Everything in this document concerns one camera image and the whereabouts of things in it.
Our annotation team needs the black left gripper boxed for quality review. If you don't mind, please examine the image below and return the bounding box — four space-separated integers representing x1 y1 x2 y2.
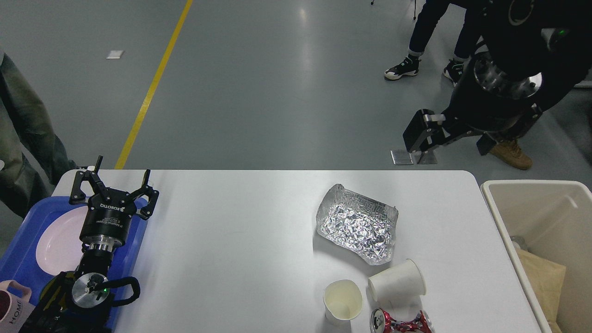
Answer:
69 156 160 250

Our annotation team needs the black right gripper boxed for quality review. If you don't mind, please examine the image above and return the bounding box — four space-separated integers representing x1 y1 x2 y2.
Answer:
402 53 542 155

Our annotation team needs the pink plate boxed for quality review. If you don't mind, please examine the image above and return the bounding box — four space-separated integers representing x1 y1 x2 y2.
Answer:
35 206 87 276

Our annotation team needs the aluminium foil sheet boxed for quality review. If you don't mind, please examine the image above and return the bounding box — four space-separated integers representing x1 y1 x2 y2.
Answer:
316 184 398 265

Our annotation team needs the pink ribbed mug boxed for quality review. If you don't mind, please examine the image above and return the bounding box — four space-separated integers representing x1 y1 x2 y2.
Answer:
0 280 35 333

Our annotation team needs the white paper cup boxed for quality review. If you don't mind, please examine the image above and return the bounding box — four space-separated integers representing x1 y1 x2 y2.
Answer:
323 279 363 326
367 259 427 302

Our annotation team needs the brown paper bag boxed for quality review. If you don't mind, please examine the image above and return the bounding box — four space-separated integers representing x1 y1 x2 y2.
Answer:
516 249 567 333

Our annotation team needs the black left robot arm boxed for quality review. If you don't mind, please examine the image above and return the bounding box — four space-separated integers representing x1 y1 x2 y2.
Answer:
20 156 160 333

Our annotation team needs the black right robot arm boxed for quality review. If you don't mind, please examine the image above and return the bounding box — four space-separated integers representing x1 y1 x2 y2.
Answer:
402 0 591 155

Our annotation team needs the right metal floor socket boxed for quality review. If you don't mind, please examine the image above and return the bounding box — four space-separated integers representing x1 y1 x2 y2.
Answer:
416 150 438 165

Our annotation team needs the metal floor socket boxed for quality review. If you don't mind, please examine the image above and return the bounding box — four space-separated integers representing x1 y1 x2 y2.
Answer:
390 149 415 165
416 150 438 165

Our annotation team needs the person in tan boots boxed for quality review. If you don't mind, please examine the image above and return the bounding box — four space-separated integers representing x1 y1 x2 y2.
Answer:
488 69 592 170

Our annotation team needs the left metal floor socket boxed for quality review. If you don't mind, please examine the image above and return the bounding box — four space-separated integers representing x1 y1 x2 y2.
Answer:
390 149 415 165

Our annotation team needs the person in green trousers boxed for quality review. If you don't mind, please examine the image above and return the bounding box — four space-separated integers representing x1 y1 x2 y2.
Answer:
0 52 77 218

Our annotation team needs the clear plastic bottle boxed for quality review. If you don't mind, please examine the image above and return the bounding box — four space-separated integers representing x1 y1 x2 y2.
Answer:
510 235 528 251

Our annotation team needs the person in black-white sneakers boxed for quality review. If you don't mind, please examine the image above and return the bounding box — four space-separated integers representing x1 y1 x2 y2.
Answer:
383 0 481 86

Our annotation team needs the beige plastic bin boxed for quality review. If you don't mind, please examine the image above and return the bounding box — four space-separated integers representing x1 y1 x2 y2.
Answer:
481 180 592 333

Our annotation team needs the white metal bar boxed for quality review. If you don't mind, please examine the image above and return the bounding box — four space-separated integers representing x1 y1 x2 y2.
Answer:
574 80 592 89

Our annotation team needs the crushed red soda can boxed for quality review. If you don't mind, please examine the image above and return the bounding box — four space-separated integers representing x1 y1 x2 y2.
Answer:
369 308 435 333

